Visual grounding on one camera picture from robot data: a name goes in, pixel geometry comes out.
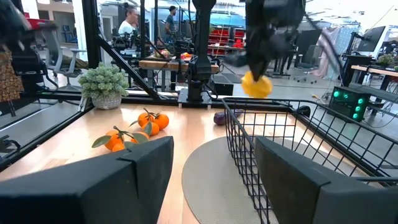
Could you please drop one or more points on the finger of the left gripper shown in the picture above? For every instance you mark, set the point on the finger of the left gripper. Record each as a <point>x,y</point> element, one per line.
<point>258,70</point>

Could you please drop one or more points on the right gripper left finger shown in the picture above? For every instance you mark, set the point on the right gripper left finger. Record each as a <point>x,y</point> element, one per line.
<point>93,193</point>

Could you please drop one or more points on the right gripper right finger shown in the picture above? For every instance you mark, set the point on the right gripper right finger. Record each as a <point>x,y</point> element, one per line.
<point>311,199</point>

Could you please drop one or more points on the yellow starfruit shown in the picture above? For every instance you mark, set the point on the yellow starfruit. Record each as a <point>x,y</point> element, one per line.
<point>256,88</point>

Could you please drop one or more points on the orange tangerine bunch with leaves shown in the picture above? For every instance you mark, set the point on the orange tangerine bunch with leaves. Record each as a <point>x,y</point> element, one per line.
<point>112,141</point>
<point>161,121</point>

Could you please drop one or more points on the purple eggplant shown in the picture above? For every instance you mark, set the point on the purple eggplant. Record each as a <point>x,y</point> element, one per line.
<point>220,119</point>

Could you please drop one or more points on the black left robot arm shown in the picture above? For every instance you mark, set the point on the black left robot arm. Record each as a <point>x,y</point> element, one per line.
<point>201,31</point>

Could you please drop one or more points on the red shelving rack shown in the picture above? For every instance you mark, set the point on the red shelving rack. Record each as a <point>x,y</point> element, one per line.
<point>222,37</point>

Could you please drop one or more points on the colourful hanging cloth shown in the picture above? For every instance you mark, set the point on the colourful hanging cloth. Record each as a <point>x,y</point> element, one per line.
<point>326,53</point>

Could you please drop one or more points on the wooden workbench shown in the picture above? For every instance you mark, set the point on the wooden workbench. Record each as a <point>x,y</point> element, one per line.
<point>164,66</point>

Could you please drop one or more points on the black box with green lights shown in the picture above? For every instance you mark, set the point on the black box with green lights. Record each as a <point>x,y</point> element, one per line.
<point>348,104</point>

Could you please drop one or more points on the person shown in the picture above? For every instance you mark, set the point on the person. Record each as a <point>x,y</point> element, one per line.
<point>170,23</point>
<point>127,26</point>

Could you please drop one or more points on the grey round mat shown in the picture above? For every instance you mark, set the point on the grey round mat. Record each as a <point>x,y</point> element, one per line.
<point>211,186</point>

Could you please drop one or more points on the black computer monitor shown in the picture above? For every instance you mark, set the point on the black computer monitor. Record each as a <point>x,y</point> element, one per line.
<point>371,39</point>

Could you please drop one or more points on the green potted succulent plant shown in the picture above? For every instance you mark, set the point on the green potted succulent plant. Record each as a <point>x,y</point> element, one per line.
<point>104,84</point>

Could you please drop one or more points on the grey office chair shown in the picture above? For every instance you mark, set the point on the grey office chair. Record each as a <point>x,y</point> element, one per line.
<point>59,56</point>

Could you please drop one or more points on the black metal table frame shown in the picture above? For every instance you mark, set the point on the black metal table frame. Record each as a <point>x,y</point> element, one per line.
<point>90,31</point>

